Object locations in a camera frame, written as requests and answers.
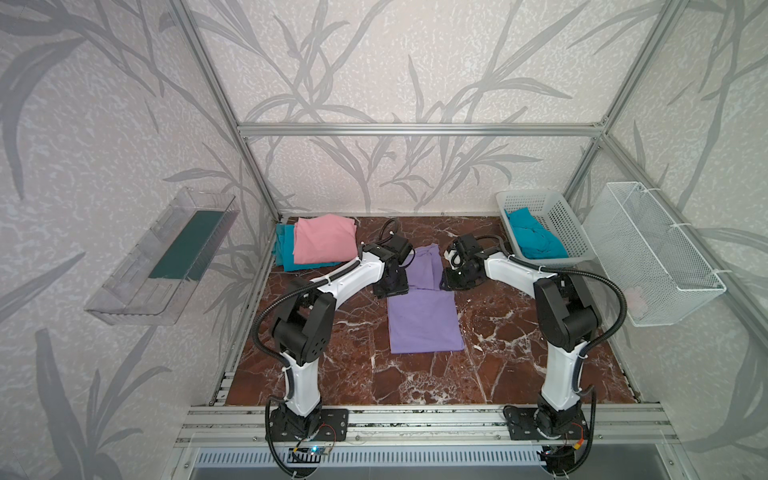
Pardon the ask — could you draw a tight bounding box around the purple t-shirt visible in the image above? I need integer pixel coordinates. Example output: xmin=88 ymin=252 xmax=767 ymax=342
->
xmin=387 ymin=244 xmax=464 ymax=354

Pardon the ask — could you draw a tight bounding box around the grey plastic laundry basket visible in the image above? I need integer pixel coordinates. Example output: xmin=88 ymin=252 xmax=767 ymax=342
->
xmin=496 ymin=190 xmax=596 ymax=268

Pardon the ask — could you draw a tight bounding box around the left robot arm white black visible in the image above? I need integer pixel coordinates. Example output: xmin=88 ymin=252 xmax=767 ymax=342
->
xmin=271 ymin=234 xmax=415 ymax=420

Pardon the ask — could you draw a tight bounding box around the teal t-shirt in basket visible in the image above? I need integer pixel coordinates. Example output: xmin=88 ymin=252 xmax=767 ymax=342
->
xmin=506 ymin=208 xmax=568 ymax=260

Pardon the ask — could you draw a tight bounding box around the pink folded t-shirt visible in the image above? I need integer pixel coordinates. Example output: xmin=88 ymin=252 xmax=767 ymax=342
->
xmin=293 ymin=214 xmax=358 ymax=264

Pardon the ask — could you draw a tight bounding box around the teal folded t-shirt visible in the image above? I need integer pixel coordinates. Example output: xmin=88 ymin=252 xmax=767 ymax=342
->
xmin=273 ymin=224 xmax=338 ymax=272

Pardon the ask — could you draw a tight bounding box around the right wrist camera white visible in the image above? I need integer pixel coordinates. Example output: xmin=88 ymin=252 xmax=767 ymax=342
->
xmin=444 ymin=249 xmax=463 ymax=270

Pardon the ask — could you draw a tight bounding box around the aluminium frame horizontal bar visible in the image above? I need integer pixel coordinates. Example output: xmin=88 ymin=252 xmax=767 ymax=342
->
xmin=237 ymin=123 xmax=602 ymax=138

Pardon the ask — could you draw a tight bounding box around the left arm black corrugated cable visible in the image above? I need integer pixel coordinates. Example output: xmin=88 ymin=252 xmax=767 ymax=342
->
xmin=250 ymin=218 xmax=403 ymax=373

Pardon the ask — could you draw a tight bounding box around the white wire mesh basket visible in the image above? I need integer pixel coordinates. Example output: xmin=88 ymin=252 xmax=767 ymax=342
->
xmin=583 ymin=182 xmax=727 ymax=327

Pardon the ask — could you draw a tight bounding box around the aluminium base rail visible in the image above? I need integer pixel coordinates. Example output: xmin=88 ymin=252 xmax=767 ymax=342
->
xmin=174 ymin=404 xmax=680 ymax=448

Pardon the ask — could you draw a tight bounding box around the clear acrylic wall tray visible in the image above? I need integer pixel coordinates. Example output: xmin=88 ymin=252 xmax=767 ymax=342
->
xmin=85 ymin=187 xmax=240 ymax=326

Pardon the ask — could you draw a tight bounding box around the aluminium frame post right rear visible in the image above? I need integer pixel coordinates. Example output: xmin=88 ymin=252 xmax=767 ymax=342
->
xmin=564 ymin=0 xmax=689 ymax=203

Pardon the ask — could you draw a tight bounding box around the aluminium frame post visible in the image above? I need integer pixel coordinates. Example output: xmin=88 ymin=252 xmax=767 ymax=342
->
xmin=564 ymin=0 xmax=689 ymax=203
xmin=169 ymin=0 xmax=281 ymax=222

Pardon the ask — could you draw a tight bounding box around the aluminium frame post left rear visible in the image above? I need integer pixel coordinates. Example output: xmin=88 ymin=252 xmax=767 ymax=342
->
xmin=169 ymin=0 xmax=281 ymax=222

